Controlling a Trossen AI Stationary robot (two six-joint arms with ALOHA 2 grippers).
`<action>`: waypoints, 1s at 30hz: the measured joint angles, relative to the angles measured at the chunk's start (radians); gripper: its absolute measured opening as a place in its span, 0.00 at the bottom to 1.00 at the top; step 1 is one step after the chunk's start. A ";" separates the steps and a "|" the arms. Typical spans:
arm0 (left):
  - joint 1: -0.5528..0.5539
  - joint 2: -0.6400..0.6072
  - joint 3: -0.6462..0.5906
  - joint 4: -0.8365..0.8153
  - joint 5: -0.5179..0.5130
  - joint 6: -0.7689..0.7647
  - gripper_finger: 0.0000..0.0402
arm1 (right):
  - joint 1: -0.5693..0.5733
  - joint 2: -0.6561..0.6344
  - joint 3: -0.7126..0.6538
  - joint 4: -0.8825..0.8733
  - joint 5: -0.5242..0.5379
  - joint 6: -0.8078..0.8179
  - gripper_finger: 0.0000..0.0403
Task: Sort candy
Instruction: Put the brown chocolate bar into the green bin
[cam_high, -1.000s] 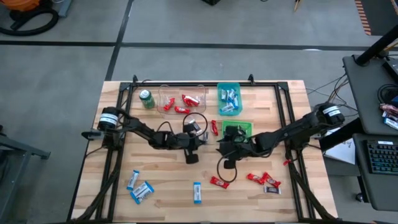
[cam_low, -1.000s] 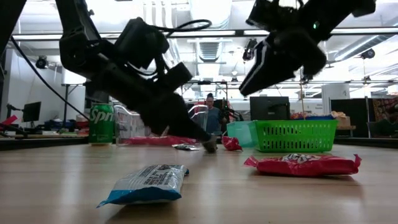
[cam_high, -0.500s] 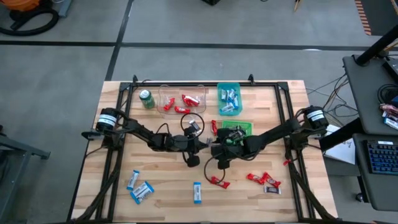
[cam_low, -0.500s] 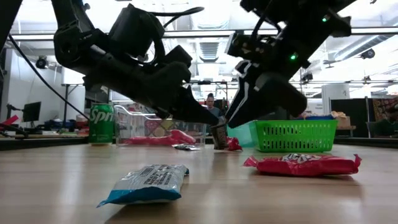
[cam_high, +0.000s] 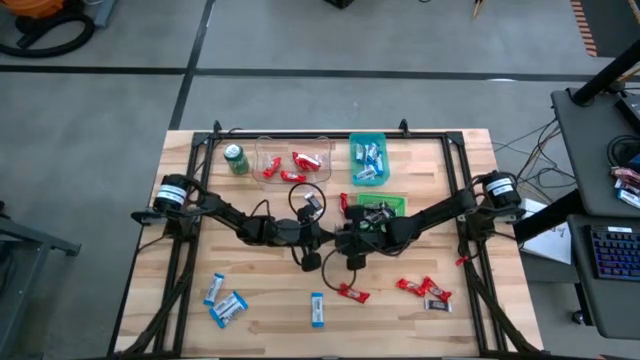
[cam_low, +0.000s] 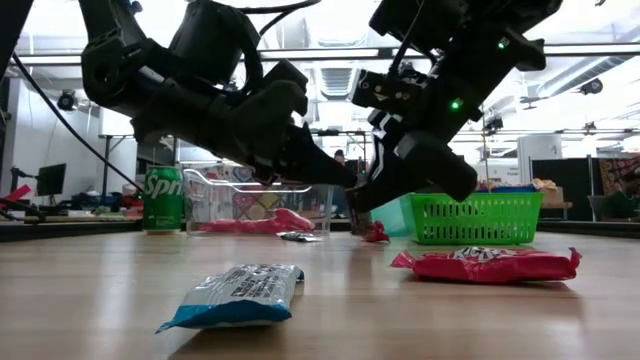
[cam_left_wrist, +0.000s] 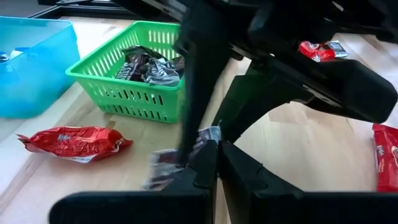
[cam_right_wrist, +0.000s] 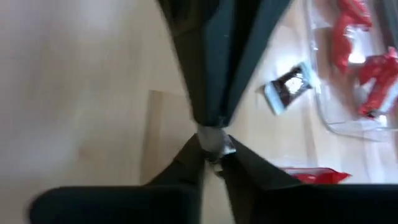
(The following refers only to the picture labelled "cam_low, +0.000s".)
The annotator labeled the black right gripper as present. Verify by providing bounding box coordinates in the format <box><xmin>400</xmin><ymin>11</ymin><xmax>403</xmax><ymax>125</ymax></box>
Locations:
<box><xmin>344</xmin><ymin>29</ymin><xmax>546</xmax><ymax>214</ymax></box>

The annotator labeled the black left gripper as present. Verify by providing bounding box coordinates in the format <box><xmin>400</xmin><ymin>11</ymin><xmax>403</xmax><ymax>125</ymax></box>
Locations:
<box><xmin>132</xmin><ymin>59</ymin><xmax>359</xmax><ymax>189</ymax></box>

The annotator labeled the small silver wrapper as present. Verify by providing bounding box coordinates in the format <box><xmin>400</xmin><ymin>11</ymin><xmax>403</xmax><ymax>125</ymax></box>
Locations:
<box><xmin>276</xmin><ymin>230</ymin><xmax>325</xmax><ymax>244</ymax></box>

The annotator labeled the blue white candy bar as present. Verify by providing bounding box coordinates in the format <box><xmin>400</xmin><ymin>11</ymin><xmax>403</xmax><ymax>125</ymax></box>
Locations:
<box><xmin>155</xmin><ymin>263</ymin><xmax>306</xmax><ymax>335</ymax></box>

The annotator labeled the teal plastic bin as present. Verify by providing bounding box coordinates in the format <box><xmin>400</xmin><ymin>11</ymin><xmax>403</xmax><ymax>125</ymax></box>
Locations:
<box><xmin>369</xmin><ymin>193</ymin><xmax>417</xmax><ymax>238</ymax></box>

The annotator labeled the person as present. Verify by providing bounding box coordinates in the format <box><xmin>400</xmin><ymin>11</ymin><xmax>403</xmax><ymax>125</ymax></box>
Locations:
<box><xmin>599</xmin><ymin>167</ymin><xmax>640</xmax><ymax>221</ymax></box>
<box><xmin>331</xmin><ymin>148</ymin><xmax>354</xmax><ymax>219</ymax></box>

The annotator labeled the clear plastic bin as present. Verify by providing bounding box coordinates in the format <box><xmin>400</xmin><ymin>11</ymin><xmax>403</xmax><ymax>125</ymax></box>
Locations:
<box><xmin>182</xmin><ymin>168</ymin><xmax>336</xmax><ymax>237</ymax></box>

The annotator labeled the green plastic basket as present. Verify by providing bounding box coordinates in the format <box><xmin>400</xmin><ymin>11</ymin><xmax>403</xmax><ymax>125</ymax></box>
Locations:
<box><xmin>408</xmin><ymin>191</ymin><xmax>545</xmax><ymax>246</ymax></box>

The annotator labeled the green Sprite can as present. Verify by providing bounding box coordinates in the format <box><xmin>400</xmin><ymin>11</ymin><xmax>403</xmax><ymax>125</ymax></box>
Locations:
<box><xmin>141</xmin><ymin>165</ymin><xmax>186</xmax><ymax>234</ymax></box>

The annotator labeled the white pillar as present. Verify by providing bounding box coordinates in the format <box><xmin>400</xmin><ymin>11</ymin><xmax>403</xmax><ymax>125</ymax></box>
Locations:
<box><xmin>516</xmin><ymin>133</ymin><xmax>565</xmax><ymax>185</ymax></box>

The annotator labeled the black computer monitor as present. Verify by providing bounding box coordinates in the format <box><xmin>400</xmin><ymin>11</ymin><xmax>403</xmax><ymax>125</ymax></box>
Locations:
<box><xmin>35</xmin><ymin>162</ymin><xmax>68</xmax><ymax>198</ymax></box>

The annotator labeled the red object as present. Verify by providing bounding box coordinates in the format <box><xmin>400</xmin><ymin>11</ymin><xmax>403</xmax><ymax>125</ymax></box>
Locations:
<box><xmin>0</xmin><ymin>183</ymin><xmax>32</xmax><ymax>211</ymax></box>

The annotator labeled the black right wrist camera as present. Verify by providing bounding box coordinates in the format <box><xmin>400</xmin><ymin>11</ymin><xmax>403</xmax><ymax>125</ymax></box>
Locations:
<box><xmin>351</xmin><ymin>68</ymin><xmax>432</xmax><ymax>110</ymax></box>

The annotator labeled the black partition wall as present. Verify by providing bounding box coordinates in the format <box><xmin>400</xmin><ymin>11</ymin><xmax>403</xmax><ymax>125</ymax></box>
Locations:
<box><xmin>530</xmin><ymin>157</ymin><xmax>601</xmax><ymax>222</ymax></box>

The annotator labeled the black ceiling camera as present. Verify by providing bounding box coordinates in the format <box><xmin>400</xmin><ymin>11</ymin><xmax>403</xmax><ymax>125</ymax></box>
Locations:
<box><xmin>56</xmin><ymin>88</ymin><xmax>80</xmax><ymax>112</ymax></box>
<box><xmin>578</xmin><ymin>77</ymin><xmax>605</xmax><ymax>97</ymax></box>

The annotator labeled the black slanted cable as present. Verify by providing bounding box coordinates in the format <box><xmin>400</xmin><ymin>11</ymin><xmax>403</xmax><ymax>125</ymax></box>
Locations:
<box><xmin>9</xmin><ymin>52</ymin><xmax>145</xmax><ymax>194</ymax></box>

